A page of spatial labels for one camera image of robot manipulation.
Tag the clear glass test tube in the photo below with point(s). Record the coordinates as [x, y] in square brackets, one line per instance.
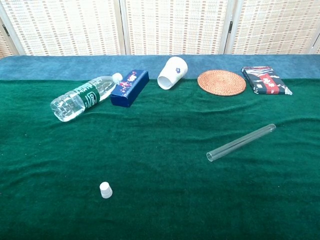
[240, 143]

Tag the small white stopper cap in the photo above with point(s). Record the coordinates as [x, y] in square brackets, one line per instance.
[105, 190]

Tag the blue floral cardboard box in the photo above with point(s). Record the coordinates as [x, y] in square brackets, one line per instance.
[127, 91]

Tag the white paper cup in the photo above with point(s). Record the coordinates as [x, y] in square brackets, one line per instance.
[172, 71]

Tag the round woven rattan coaster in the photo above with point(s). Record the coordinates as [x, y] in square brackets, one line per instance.
[221, 83]

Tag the clear green-labelled water bottle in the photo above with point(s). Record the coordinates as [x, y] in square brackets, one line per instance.
[72, 102]

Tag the woven bamboo folding screen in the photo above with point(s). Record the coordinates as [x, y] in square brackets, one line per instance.
[175, 25]

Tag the black and red snack packet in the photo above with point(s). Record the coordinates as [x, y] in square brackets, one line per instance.
[265, 80]

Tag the blue table cover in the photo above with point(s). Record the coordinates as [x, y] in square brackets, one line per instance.
[50, 67]

